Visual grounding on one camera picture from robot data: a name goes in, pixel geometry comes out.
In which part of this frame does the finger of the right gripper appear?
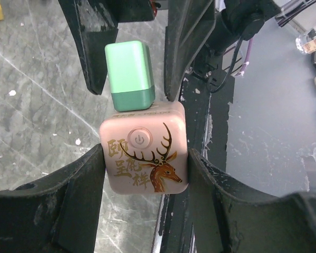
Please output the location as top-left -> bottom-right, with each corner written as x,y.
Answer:
58,0 -> 118,95

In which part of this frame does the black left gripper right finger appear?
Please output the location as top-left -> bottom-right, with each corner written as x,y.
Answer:
188,149 -> 316,252

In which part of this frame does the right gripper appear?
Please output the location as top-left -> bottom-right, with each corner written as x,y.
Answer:
118,0 -> 280,101

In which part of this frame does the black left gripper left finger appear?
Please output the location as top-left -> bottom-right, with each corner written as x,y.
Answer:
0,144 -> 105,252

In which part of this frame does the green plug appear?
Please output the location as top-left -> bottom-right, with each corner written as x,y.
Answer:
105,41 -> 155,112

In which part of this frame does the pink cube socket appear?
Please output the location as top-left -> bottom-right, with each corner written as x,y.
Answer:
100,101 -> 189,194

